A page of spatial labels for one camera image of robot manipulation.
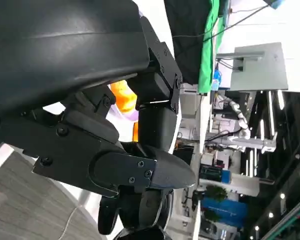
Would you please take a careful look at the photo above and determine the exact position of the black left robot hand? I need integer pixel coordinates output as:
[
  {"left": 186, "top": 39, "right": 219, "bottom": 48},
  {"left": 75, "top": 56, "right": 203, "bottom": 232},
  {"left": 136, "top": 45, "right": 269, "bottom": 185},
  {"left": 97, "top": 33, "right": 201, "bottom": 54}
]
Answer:
[{"left": 0, "top": 0, "right": 197, "bottom": 199}]

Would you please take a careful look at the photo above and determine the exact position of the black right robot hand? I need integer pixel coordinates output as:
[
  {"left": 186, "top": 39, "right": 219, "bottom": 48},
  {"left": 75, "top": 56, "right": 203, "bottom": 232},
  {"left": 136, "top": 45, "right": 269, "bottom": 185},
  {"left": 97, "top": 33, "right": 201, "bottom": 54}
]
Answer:
[{"left": 97, "top": 187, "right": 175, "bottom": 240}]

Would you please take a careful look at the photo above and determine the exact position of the orange and white bread roll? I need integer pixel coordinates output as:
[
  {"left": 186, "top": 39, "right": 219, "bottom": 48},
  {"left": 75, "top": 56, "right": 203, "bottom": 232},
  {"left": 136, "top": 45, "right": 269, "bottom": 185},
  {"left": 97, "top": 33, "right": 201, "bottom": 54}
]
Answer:
[{"left": 109, "top": 80, "right": 140, "bottom": 142}]

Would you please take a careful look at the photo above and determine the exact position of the green potted plant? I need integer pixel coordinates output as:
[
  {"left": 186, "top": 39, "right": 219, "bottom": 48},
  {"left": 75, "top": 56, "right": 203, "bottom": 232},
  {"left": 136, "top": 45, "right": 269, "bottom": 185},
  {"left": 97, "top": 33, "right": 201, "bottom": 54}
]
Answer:
[{"left": 205, "top": 184, "right": 228, "bottom": 202}]

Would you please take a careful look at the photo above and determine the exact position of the blue box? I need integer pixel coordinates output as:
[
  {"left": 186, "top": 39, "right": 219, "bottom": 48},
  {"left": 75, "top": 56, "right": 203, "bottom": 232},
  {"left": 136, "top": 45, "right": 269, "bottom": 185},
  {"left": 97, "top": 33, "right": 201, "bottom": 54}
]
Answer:
[{"left": 201, "top": 197, "right": 249, "bottom": 228}]

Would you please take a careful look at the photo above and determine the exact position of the lilac plate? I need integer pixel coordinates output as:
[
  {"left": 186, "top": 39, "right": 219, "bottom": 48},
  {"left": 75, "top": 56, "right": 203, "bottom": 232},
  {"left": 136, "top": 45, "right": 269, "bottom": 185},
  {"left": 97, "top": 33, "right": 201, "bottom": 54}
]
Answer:
[{"left": 106, "top": 107, "right": 141, "bottom": 124}]

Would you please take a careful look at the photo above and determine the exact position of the black hanging cloth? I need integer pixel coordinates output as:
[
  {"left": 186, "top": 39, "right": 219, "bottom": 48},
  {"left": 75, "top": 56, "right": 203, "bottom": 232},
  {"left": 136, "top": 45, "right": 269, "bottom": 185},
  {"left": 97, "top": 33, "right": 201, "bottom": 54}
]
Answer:
[{"left": 164, "top": 0, "right": 231, "bottom": 86}]

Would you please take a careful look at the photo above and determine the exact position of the green hanging cloth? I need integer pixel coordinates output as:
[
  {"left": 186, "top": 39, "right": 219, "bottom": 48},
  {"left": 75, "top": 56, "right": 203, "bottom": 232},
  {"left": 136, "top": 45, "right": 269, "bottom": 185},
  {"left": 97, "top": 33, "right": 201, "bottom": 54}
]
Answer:
[{"left": 197, "top": 0, "right": 228, "bottom": 95}]

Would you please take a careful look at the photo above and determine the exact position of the grey monitor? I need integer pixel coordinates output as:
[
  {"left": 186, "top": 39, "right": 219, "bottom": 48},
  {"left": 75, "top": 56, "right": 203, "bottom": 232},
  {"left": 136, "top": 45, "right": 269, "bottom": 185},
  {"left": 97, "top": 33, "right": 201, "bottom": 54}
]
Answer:
[{"left": 216, "top": 42, "right": 289, "bottom": 91}]

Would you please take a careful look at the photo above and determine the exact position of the thin white cord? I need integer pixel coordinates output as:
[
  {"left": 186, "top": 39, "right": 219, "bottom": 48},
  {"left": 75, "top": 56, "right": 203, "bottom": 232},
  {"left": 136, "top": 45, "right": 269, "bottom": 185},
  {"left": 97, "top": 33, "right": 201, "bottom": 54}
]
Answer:
[{"left": 57, "top": 206, "right": 80, "bottom": 240}]

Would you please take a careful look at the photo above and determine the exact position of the thin black overhead cable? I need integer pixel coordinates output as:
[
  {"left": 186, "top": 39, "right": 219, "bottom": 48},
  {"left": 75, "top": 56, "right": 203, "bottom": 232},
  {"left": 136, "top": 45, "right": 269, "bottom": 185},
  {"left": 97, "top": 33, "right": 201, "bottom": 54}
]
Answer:
[{"left": 171, "top": 4, "right": 270, "bottom": 39}]

